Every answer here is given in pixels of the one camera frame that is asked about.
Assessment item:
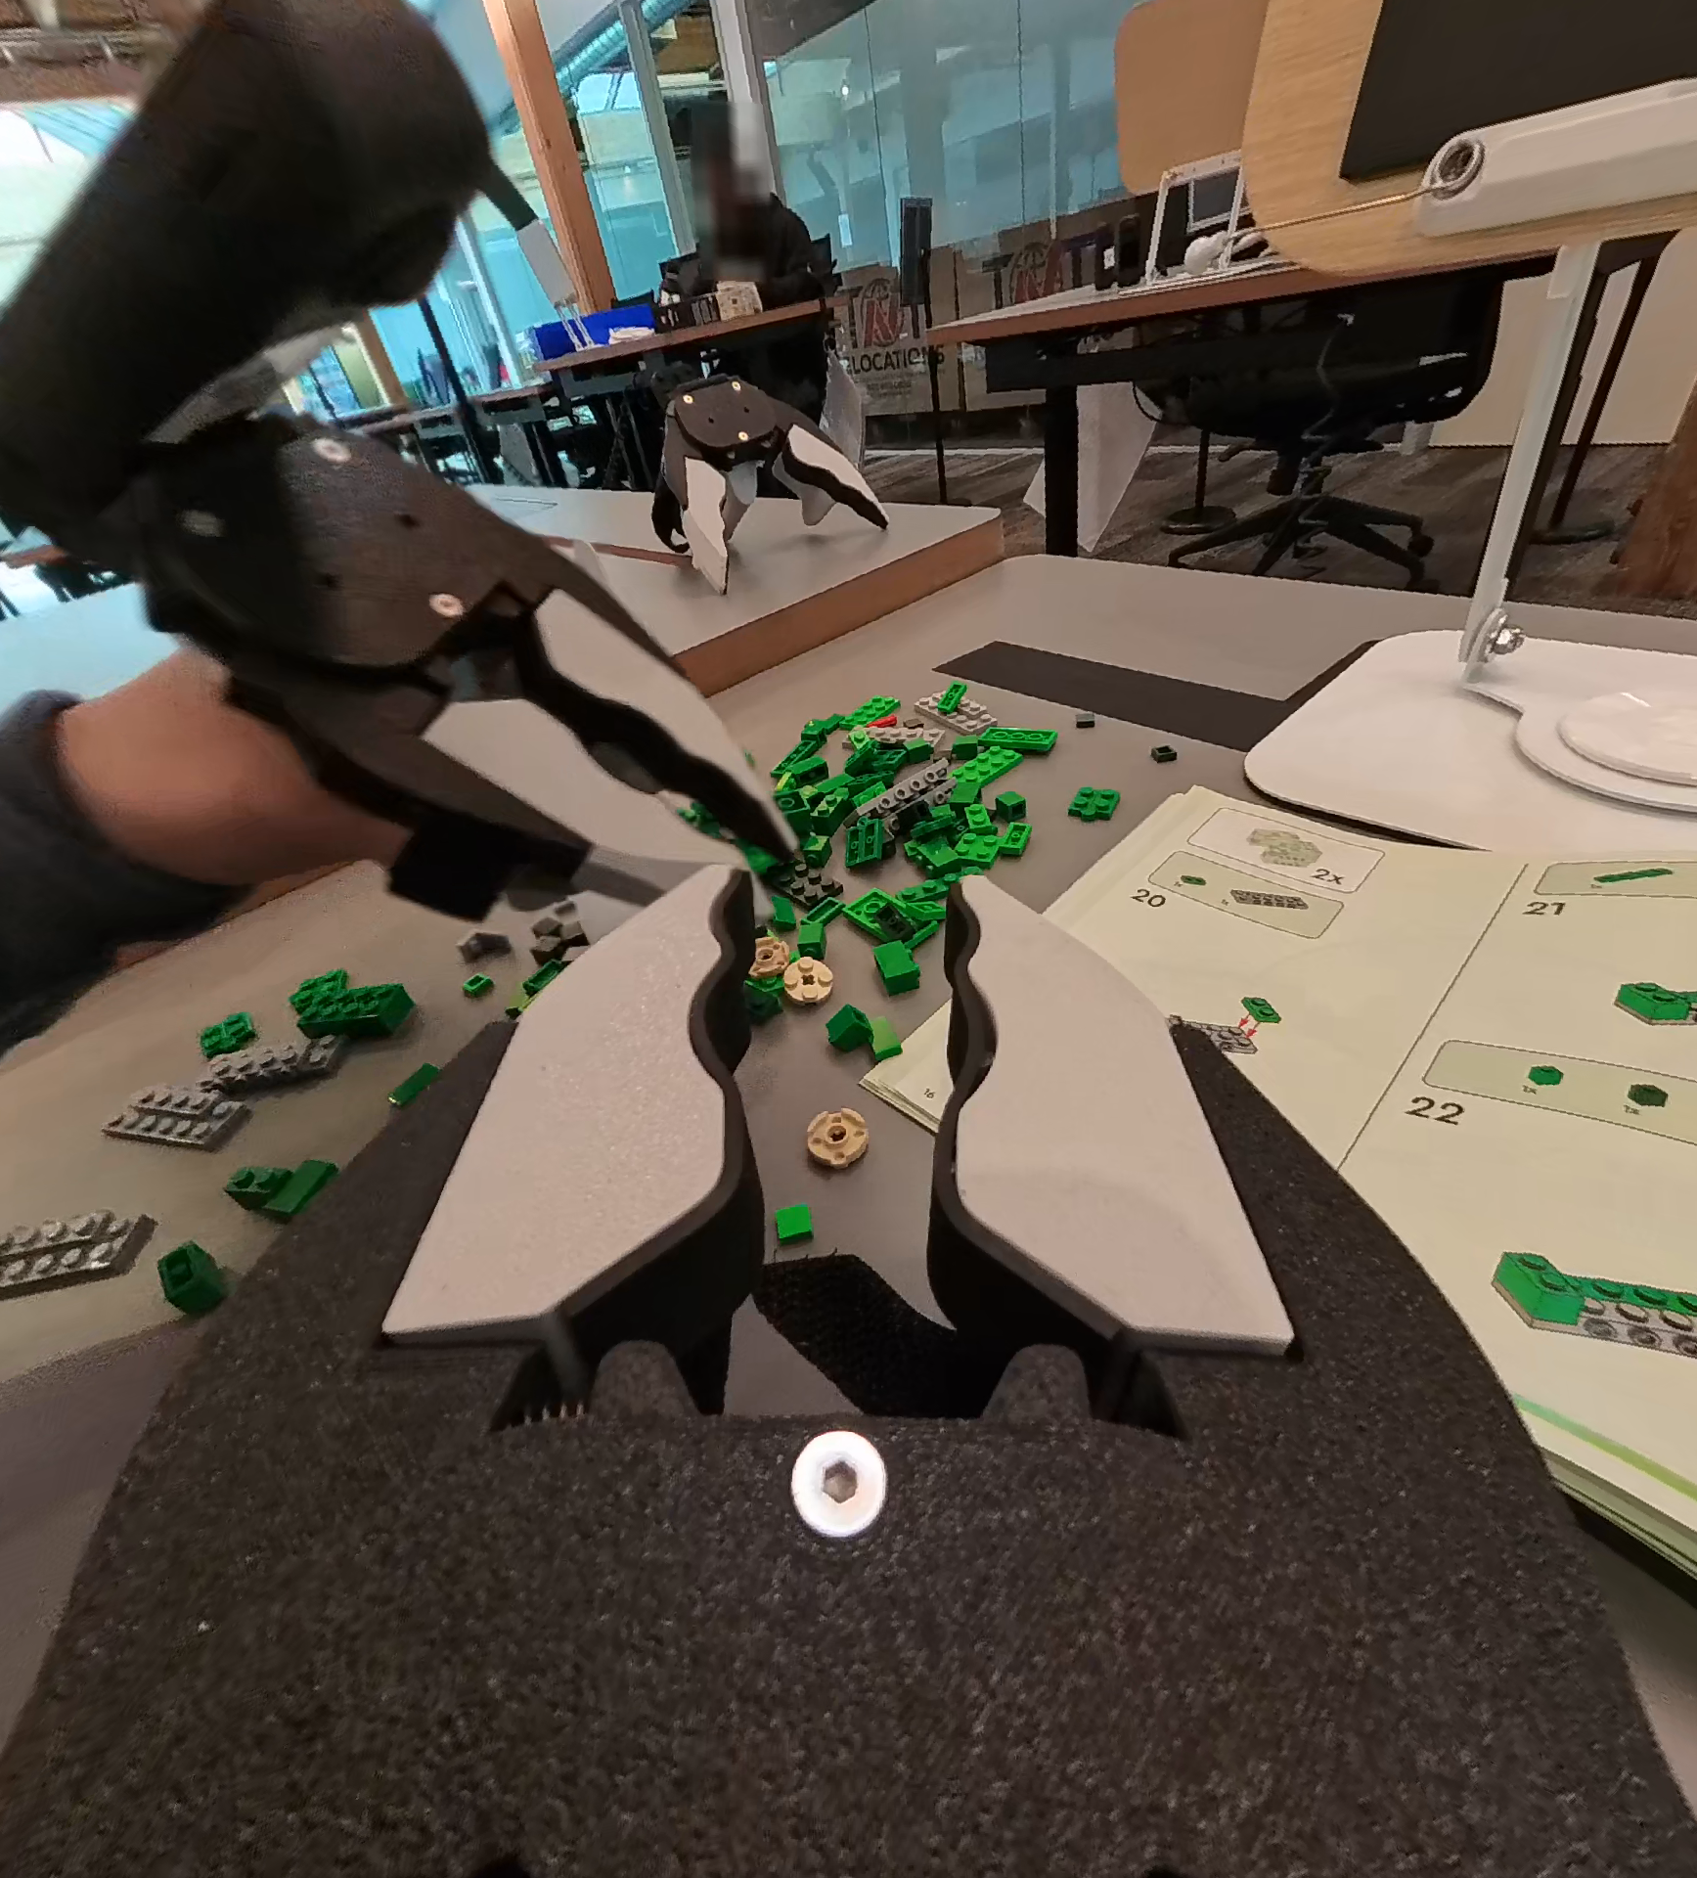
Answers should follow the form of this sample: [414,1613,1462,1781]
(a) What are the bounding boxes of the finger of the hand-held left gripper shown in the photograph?
[420,693,739,900]
[526,546,805,871]

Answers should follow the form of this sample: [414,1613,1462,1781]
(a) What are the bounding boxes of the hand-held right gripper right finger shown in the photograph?
[928,875,1298,1403]

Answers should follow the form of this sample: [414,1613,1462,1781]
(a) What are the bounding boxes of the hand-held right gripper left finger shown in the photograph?
[381,863,762,1409]

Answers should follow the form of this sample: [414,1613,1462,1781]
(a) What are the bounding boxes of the pile of green toy bricks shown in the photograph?
[510,681,1061,1008]

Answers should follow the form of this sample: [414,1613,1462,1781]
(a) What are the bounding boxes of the cluttered office desk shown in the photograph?
[531,300,827,488]

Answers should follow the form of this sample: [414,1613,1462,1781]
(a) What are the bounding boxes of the white desk lamp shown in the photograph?
[1243,71,1697,857]

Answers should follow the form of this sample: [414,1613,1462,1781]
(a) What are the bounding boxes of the grey desk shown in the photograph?
[0,554,1697,1878]

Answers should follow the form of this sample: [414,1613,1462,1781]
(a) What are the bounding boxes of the brown-topped office desk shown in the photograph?
[924,249,1568,560]

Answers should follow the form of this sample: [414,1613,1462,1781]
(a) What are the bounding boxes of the person's left hand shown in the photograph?
[56,646,412,887]

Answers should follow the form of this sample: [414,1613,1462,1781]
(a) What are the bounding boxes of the green two-by-four brick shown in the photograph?
[291,971,416,1041]

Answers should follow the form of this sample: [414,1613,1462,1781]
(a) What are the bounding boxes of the wood-edged side table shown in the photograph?
[0,484,1008,957]

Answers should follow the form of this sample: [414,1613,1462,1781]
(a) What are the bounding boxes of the spare gripper mechanism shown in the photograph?
[649,374,891,597]

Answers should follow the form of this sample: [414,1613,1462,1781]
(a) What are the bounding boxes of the pale green instruction booklet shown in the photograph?
[860,785,1697,1646]

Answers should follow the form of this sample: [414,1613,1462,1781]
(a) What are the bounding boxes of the grey brick plate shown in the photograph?
[209,1033,348,1096]
[103,1086,252,1151]

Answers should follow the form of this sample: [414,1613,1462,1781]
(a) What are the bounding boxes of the blue storage bin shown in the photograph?
[531,304,658,362]

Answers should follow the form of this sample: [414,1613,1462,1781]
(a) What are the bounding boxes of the stacked grey brick plates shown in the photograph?
[0,1210,158,1309]

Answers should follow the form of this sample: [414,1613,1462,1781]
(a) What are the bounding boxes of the black office chair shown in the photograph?
[1167,278,1501,589]

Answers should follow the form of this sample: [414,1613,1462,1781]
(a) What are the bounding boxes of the curved plywood panel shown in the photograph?
[1112,0,1274,200]
[1241,0,1697,282]

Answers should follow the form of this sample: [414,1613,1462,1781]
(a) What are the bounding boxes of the black cable cover strip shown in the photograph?
[936,640,1378,754]

